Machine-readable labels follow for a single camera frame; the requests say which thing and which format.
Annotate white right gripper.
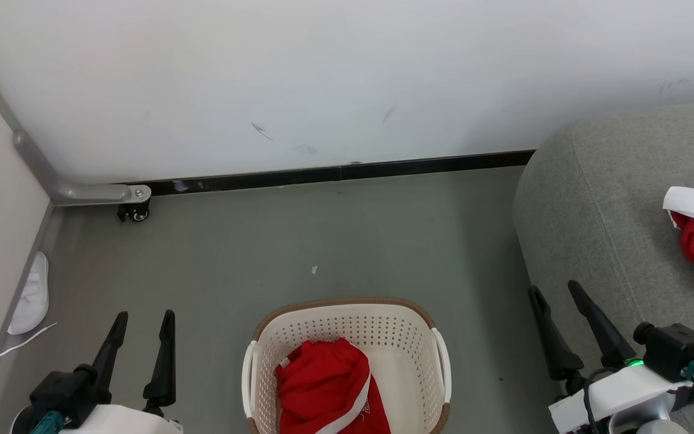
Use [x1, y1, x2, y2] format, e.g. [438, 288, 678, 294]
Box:
[528, 280, 694, 434]

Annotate white slipper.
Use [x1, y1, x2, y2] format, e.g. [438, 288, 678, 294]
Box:
[7, 251, 50, 336]

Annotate teal left camera connector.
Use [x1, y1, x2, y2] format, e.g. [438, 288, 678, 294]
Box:
[31, 410, 67, 434]

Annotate red shorts white side stripe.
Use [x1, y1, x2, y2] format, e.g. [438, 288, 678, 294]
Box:
[275, 338, 391, 434]

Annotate black baseboard strip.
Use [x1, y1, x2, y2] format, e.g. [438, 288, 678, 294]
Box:
[127, 149, 536, 197]

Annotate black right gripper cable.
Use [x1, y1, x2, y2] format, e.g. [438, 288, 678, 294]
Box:
[582, 368, 625, 434]

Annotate grey metal frame leg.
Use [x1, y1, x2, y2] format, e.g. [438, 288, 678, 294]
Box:
[0, 42, 152, 207]

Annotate cream laundry basket brown rim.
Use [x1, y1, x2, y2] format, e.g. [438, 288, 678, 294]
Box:
[241, 297, 452, 434]

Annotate white thin strip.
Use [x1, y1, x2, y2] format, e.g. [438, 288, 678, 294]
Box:
[0, 322, 58, 357]

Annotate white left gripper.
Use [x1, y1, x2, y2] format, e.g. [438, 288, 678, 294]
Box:
[61, 309, 184, 434]

